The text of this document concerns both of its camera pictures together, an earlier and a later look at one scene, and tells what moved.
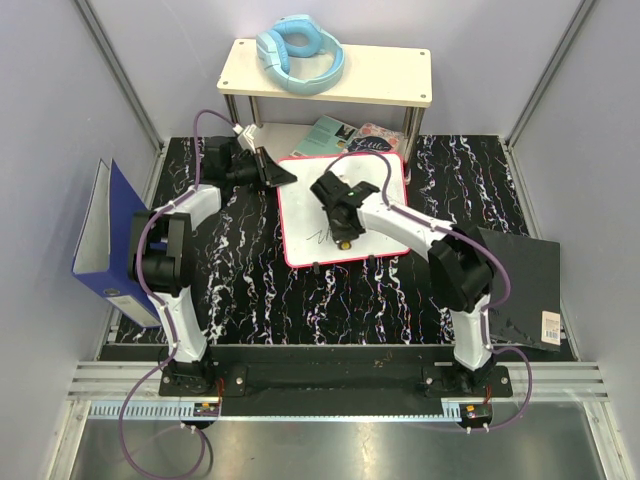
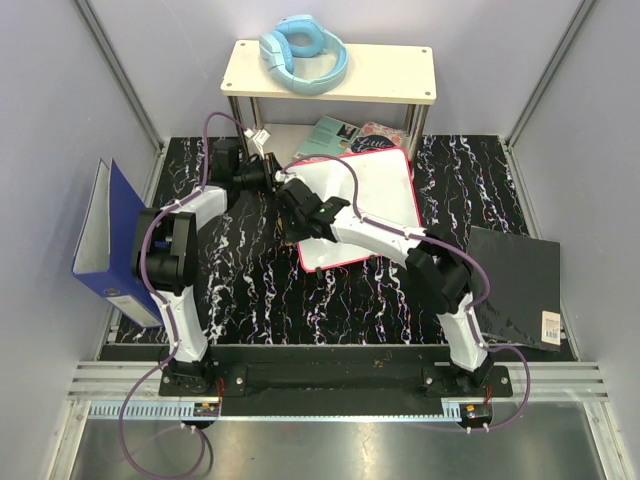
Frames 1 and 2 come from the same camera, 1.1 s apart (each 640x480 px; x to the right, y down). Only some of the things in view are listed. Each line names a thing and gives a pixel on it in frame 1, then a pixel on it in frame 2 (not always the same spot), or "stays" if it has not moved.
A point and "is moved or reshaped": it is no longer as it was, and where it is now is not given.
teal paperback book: (327, 137) stays
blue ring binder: (101, 259) stays
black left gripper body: (246, 173) stays
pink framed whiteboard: (307, 234) is moved or reshaped
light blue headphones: (299, 35) stays
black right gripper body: (346, 233) → (292, 225)
